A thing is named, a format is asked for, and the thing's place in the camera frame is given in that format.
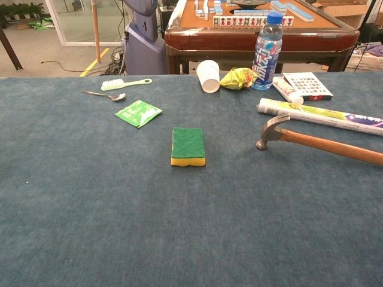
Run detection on wooden handle claw hammer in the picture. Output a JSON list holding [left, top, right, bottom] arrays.
[[256, 112, 383, 167]]

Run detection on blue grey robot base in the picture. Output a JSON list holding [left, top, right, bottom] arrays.
[[121, 0, 169, 75]]

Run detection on green and yellow sponge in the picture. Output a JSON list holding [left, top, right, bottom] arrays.
[[171, 127, 206, 167]]

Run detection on green and white sachet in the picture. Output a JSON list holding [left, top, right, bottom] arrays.
[[114, 99, 163, 129]]

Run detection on white paper cup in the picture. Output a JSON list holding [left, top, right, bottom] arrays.
[[196, 59, 221, 94]]

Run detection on crumpled yellow snack bag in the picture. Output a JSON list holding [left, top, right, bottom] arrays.
[[219, 67, 259, 90]]

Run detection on metal spoon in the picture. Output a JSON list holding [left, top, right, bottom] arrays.
[[80, 90, 126, 102]]

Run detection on blue tablecloth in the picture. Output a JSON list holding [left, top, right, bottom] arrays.
[[0, 71, 383, 287]]

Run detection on pale green scrub brush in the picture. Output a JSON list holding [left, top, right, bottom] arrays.
[[101, 78, 153, 91]]

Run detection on white toothpaste tube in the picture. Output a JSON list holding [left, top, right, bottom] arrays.
[[272, 76, 305, 106]]

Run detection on blue cap drink bottle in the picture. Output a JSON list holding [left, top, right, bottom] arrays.
[[251, 11, 284, 91]]

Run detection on brown mahjong table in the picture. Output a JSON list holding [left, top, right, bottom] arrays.
[[165, 0, 360, 75]]

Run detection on face-up mahjong tile row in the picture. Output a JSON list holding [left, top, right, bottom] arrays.
[[212, 15, 294, 27]]

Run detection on flat white patterned box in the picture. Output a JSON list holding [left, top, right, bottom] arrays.
[[282, 72, 334, 102]]

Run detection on wooden pole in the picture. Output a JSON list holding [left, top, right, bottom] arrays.
[[90, 0, 102, 63]]

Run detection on white plastic basket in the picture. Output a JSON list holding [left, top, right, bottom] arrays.
[[346, 49, 383, 72]]

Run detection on green bag on floor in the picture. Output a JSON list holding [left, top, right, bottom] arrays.
[[28, 17, 56, 30]]

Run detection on cardboard box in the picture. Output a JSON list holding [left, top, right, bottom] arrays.
[[311, 0, 372, 29]]

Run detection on dark slanted table leg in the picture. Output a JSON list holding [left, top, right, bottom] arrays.
[[0, 25, 24, 72]]

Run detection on potted green plants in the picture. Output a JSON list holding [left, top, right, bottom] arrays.
[[0, 2, 45, 22]]

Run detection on tangled floor cable bundle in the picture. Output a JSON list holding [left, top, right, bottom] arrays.
[[100, 47, 126, 76]]

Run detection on long black floor cable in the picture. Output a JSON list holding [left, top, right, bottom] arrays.
[[40, 60, 108, 74]]

